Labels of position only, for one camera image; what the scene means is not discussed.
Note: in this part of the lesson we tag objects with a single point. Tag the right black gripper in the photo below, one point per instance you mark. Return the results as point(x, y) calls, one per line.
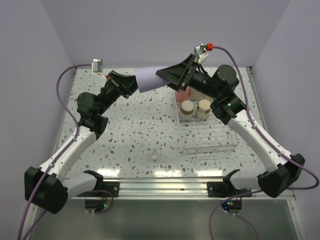
point(180, 75)

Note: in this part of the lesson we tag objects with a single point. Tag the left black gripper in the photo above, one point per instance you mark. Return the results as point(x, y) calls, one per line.
point(128, 82)

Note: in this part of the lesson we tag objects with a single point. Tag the red plastic cup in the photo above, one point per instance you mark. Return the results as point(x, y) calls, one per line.
point(181, 96)

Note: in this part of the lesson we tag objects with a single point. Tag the purple plastic cup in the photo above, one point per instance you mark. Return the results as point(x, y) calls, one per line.
point(147, 80)

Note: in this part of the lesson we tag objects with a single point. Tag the metal cup front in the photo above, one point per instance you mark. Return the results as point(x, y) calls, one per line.
point(186, 110)

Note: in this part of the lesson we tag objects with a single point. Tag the metal cup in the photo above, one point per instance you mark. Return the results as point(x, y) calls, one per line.
point(203, 109)
point(186, 110)
point(206, 97)

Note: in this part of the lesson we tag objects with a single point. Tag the white wire dish rack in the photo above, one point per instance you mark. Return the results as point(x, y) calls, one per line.
point(203, 137)

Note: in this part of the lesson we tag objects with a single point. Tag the clear glass cup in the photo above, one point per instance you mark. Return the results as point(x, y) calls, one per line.
point(155, 154)

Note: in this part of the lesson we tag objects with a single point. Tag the beige plastic cup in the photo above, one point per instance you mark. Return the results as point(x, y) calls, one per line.
point(194, 94)

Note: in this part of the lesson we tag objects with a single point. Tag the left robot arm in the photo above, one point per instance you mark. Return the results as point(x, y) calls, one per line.
point(44, 185)

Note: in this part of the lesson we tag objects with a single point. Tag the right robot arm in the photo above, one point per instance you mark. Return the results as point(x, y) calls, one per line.
point(281, 167)

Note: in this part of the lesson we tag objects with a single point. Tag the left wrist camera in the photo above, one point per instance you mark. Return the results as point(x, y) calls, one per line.
point(97, 67)

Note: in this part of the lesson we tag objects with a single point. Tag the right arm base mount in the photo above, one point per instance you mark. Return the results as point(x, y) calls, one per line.
point(219, 189)

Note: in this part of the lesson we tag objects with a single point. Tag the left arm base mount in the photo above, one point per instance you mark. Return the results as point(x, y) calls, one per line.
point(101, 198)

